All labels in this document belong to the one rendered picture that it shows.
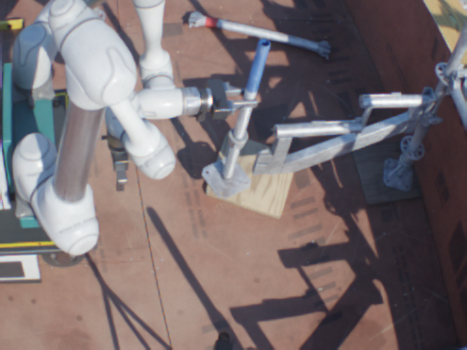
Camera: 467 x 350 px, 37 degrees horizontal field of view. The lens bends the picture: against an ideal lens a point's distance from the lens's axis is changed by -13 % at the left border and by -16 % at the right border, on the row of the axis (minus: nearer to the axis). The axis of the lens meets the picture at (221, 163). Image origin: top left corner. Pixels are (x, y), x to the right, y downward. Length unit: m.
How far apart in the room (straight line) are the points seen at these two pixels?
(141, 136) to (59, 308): 0.94
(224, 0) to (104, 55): 2.18
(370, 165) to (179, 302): 1.05
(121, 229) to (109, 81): 1.37
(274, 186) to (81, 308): 0.96
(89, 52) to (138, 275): 1.35
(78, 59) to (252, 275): 1.47
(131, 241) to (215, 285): 0.35
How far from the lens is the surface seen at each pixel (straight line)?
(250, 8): 3.79
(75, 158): 1.92
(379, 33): 3.64
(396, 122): 2.94
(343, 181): 3.24
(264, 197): 3.08
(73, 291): 2.82
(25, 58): 2.50
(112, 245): 2.92
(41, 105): 2.64
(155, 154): 2.16
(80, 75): 1.69
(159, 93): 2.49
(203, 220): 3.01
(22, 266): 2.64
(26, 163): 2.18
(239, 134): 2.72
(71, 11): 1.74
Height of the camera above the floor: 2.57
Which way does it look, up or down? 55 degrees down
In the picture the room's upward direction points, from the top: 15 degrees clockwise
